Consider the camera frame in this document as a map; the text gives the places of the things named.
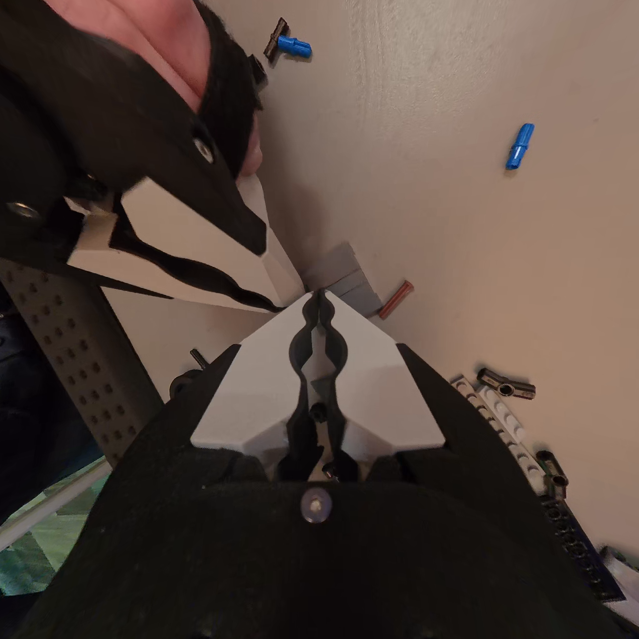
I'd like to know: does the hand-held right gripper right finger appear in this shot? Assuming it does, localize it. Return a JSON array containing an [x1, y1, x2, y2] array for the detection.
[[319, 290, 446, 482]]

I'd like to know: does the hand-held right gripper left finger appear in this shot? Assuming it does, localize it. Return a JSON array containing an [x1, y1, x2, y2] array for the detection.
[[190, 291, 320, 482]]

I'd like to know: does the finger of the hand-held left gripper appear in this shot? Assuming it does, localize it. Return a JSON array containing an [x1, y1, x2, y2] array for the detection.
[[121, 174, 307, 309], [65, 197, 286, 314]]

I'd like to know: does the grey lego tile assembly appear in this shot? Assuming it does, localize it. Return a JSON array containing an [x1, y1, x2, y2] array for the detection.
[[300, 242, 382, 320]]

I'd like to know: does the black lego wheel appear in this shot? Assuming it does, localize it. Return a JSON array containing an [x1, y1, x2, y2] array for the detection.
[[169, 369, 200, 400]]

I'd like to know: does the brown lego axle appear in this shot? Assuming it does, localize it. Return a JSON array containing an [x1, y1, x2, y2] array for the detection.
[[378, 281, 415, 320]]

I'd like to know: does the black lego pin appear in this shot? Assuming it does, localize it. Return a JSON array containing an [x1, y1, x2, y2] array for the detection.
[[535, 449, 571, 501]]

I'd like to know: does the blue lego pin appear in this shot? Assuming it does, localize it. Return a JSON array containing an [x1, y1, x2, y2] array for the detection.
[[505, 123, 536, 171]]

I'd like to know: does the person's left hand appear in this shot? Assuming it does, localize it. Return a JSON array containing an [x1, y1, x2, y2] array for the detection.
[[45, 0, 264, 176]]

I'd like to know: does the black technic beam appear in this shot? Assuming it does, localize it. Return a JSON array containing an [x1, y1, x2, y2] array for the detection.
[[540, 497, 627, 604]]

